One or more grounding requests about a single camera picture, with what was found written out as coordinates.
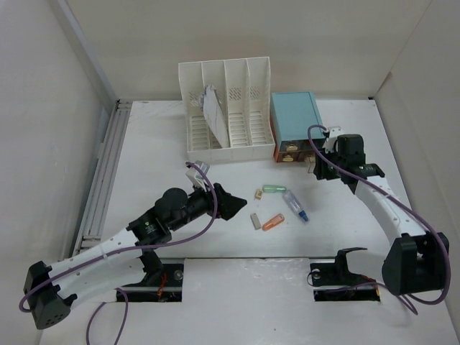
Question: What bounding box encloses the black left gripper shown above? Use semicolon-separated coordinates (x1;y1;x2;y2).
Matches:
168;178;245;231

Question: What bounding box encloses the teal mini drawer cabinet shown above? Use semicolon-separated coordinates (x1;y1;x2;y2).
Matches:
270;91;325;163

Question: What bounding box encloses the white paper booklet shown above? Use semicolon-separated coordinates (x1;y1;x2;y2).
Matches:
198;85;230;148

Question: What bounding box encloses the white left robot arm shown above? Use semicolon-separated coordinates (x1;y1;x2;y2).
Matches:
20;183;247;330

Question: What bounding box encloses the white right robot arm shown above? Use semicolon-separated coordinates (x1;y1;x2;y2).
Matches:
313;127;451;295

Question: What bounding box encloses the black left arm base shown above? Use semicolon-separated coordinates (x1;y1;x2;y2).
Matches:
121;250;185;303

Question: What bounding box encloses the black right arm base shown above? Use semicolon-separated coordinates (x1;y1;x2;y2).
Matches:
307;247;380;302

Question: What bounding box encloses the yellow small eraser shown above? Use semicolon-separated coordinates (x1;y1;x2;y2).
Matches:
254;189;263;200

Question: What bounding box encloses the grey eraser block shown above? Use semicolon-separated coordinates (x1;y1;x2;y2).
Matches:
250;213;262;230

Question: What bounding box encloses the green capsule case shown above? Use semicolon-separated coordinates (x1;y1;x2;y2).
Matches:
262;185;287;193

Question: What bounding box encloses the clear blue glue bottle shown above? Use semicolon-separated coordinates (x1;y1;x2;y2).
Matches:
282;190;309;223

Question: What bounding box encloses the orange usb stick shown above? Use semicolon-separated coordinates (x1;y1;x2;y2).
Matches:
262;213;285;231

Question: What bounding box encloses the white four-slot file organizer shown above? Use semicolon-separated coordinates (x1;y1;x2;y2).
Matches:
178;57;275;163

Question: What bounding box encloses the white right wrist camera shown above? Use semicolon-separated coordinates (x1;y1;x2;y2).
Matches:
323;126;343;154

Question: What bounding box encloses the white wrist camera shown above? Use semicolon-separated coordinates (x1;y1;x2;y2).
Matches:
185;160;209;190
323;126;343;154

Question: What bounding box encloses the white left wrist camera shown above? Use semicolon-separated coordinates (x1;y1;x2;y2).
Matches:
185;160;209;190

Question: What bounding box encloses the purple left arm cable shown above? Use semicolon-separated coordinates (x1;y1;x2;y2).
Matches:
18;161;219;345

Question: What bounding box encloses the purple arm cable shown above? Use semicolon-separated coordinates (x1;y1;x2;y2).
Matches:
308;124;452;316
18;161;219;345

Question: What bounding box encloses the aluminium rail frame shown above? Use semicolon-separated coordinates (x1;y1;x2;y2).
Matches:
69;99;132;257

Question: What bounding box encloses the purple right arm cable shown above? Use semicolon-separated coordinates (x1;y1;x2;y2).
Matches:
308;124;452;316

